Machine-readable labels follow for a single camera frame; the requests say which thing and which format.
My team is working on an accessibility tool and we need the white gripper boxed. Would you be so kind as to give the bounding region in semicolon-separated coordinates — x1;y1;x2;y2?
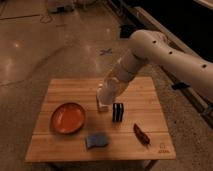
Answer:
107;65;135;88

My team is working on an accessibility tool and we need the white ceramic cup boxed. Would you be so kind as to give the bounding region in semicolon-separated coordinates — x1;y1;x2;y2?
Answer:
97;77;128;105

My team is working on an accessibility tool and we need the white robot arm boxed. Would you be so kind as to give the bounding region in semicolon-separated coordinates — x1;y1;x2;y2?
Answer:
112;30;213;101

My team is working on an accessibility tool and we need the white glue tube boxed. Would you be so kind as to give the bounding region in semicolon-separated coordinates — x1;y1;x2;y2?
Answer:
96;84;108;112

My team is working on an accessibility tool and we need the black box on floor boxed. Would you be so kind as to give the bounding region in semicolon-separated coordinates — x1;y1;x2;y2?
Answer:
120;25;135;38

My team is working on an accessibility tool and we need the red chili pepper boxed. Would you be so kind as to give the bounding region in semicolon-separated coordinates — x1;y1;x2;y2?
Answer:
133;124;150;146

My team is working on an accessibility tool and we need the orange bowl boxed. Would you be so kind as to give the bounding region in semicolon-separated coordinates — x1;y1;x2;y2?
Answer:
50;103;86;134

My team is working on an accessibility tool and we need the blue sponge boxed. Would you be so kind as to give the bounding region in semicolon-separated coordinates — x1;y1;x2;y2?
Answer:
85;133;108;149

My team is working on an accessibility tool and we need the wooden folding table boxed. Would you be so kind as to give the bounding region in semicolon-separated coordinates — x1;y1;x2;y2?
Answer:
25;77;176;163

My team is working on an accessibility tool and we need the grey equipment base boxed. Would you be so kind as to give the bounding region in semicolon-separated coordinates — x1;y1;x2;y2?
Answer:
46;0;74;13

